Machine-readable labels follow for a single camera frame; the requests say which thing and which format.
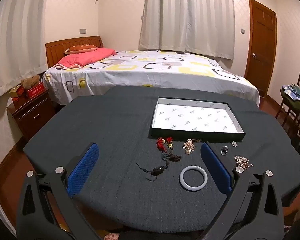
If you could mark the red gift box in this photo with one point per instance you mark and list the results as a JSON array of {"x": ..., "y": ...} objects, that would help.
[{"x": 35, "y": 91}]

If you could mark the gold gift box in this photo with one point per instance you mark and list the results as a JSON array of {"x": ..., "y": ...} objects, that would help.
[{"x": 15, "y": 91}]

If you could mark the red tassel charm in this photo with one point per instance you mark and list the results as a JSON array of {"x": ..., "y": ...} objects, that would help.
[{"x": 161, "y": 143}]

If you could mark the green tray box white lining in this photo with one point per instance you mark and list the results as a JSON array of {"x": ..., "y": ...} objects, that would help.
[{"x": 195, "y": 117}]

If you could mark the wooden bed headboard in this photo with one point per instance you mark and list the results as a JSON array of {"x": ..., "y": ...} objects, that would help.
[{"x": 55, "y": 48}]

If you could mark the brown teddy bear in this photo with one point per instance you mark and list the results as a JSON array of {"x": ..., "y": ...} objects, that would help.
[{"x": 30, "y": 82}]

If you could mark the white window curtain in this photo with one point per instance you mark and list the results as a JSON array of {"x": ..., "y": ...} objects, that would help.
[{"x": 187, "y": 17}]

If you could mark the white jade bangle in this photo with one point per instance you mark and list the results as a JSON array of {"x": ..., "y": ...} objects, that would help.
[{"x": 193, "y": 189}]

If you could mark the pile of clothes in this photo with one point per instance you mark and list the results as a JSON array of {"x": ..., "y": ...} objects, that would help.
[{"x": 293, "y": 97}]

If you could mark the bed with patterned sheet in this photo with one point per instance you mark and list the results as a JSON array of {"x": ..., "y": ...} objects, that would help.
[{"x": 165, "y": 72}]

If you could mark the gold pearl flower brooch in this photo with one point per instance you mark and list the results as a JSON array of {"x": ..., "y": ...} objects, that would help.
[{"x": 242, "y": 161}]

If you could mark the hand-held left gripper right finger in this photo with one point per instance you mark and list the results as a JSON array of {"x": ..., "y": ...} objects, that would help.
[{"x": 215, "y": 167}]

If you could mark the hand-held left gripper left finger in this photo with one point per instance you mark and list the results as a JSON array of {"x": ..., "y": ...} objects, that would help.
[{"x": 83, "y": 170}]

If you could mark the rose gold rhinestone brooch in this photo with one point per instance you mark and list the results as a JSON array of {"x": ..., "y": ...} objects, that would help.
[{"x": 189, "y": 147}]

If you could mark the orange cushion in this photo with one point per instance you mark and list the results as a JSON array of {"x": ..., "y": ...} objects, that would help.
[{"x": 80, "y": 48}]

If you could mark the wooden door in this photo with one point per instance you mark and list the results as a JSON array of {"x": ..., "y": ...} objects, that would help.
[{"x": 261, "y": 50}]

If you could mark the pink pillow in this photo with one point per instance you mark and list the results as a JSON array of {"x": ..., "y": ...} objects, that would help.
[{"x": 87, "y": 56}]

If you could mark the white side curtain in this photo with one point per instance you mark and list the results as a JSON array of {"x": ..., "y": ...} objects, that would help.
[{"x": 15, "y": 42}]

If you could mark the wooden nightstand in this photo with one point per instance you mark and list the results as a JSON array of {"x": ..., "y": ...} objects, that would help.
[{"x": 32, "y": 115}]

